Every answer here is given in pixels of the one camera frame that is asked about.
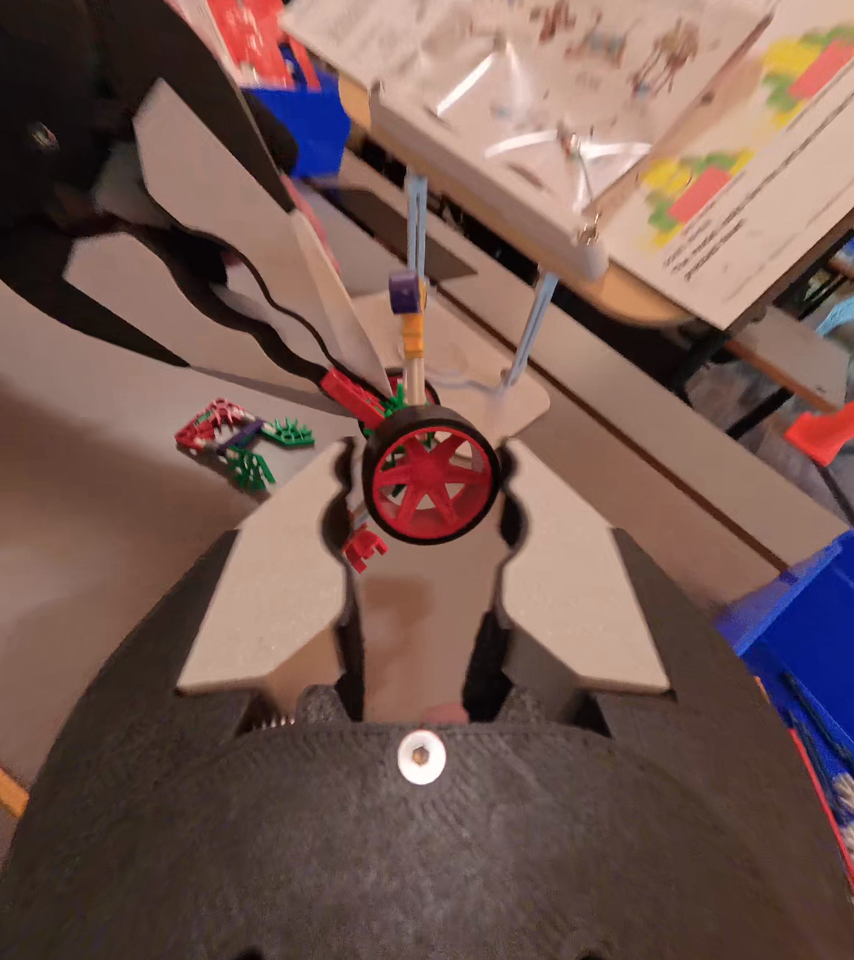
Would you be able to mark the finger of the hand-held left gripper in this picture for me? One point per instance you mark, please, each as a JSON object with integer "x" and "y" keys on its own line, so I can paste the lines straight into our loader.
{"x": 232, "y": 195}
{"x": 164, "y": 300}

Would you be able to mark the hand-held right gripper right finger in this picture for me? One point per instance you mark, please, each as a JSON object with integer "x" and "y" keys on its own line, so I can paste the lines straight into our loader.
{"x": 577, "y": 600}

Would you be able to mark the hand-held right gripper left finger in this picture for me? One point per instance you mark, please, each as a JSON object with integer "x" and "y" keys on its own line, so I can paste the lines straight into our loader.
{"x": 277, "y": 600}

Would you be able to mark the plain blue plastic bin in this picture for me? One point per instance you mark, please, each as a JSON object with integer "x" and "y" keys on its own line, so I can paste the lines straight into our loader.
{"x": 314, "y": 127}

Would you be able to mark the colourful toy construction car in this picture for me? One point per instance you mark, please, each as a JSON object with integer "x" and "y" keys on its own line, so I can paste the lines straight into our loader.
{"x": 431, "y": 480}

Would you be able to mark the blue bin with white tag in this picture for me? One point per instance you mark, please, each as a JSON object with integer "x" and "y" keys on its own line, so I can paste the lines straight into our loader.
{"x": 832, "y": 622}

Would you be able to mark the red green connector piece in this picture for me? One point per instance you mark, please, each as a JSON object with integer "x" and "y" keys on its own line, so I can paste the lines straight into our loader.
{"x": 247, "y": 450}

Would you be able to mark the printed toy packaging bag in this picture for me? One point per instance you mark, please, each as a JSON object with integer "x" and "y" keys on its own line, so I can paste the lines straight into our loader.
{"x": 247, "y": 34}

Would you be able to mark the white document stand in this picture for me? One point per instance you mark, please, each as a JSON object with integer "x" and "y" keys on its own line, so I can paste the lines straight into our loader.
{"x": 517, "y": 412}

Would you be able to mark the toy models picture leaflet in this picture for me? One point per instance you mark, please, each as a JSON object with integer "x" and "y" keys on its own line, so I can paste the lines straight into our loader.
{"x": 509, "y": 75}

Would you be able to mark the orange traffic cone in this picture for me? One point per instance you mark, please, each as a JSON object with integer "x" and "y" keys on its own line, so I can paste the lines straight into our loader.
{"x": 832, "y": 431}

